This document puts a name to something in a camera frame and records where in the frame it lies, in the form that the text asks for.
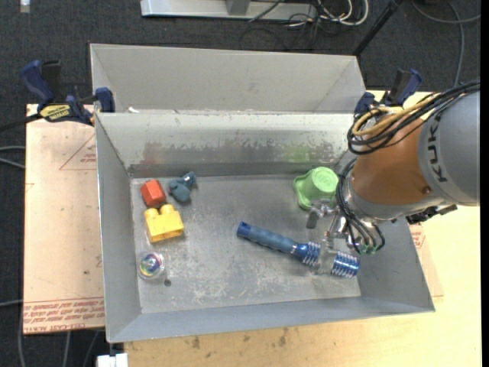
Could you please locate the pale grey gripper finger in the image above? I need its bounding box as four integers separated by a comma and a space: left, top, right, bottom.
306, 203, 329, 229
322, 218, 345, 253

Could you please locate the green plastic cup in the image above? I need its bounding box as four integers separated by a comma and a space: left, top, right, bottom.
292, 166, 340, 211

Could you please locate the grey metal bin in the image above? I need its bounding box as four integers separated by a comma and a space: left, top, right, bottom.
89, 43, 436, 344

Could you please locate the grey-blue toy animal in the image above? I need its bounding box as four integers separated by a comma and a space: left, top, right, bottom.
167, 171, 198, 204

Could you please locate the yellow toy building brick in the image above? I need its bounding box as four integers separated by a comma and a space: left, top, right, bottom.
143, 203, 186, 244

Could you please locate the red toy block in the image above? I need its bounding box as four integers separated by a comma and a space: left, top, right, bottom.
139, 179, 167, 209

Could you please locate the clear iridescent ball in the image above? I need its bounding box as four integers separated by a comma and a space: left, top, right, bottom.
136, 250, 167, 281

